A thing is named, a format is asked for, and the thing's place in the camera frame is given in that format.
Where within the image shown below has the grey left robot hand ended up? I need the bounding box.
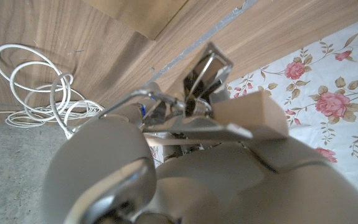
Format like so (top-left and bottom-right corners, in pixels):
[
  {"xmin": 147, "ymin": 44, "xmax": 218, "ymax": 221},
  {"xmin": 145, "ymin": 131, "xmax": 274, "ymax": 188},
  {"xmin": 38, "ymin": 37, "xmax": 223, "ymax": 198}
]
[{"xmin": 41, "ymin": 82, "xmax": 358, "ymax": 224}]

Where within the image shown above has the long wooden clip hanger board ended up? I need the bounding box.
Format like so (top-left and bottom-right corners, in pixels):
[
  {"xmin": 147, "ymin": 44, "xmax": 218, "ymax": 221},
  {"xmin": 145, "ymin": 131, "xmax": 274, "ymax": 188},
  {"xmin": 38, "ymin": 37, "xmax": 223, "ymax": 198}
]
[{"xmin": 72, "ymin": 42, "xmax": 290, "ymax": 147}]

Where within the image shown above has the white Ethernet cable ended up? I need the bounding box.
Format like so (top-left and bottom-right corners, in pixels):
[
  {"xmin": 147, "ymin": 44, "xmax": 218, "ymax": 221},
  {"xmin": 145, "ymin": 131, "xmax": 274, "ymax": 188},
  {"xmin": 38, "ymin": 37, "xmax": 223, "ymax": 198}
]
[{"xmin": 0, "ymin": 43, "xmax": 105, "ymax": 139}]

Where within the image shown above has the brown cardboard package box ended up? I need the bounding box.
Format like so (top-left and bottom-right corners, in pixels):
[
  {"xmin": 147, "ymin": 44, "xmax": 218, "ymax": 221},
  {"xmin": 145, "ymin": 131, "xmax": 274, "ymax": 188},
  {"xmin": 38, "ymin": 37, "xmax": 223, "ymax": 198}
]
[{"xmin": 83, "ymin": 0, "xmax": 189, "ymax": 40}]

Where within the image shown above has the floral print backdrop cloth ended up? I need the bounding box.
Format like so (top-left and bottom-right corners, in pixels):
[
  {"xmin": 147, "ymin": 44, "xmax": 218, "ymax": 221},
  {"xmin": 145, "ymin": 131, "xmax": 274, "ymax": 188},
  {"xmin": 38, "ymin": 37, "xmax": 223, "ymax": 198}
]
[{"xmin": 227, "ymin": 12, "xmax": 358, "ymax": 203}]

